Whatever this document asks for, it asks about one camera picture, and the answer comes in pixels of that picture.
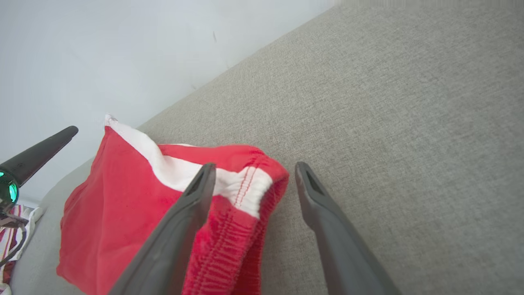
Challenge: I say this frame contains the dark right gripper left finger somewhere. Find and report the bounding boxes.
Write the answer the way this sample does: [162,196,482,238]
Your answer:
[108,163,217,295]

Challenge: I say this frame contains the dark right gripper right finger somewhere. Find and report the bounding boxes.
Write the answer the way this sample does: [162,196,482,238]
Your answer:
[295,161,402,295]

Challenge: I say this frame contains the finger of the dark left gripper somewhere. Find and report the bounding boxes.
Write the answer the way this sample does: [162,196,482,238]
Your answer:
[0,126,79,187]

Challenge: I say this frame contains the red shorts with white stripe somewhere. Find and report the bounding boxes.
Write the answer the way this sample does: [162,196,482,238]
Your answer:
[56,115,290,295]

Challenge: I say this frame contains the red and white basketball jersey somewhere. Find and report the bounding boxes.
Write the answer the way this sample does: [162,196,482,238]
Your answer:
[0,204,43,295]

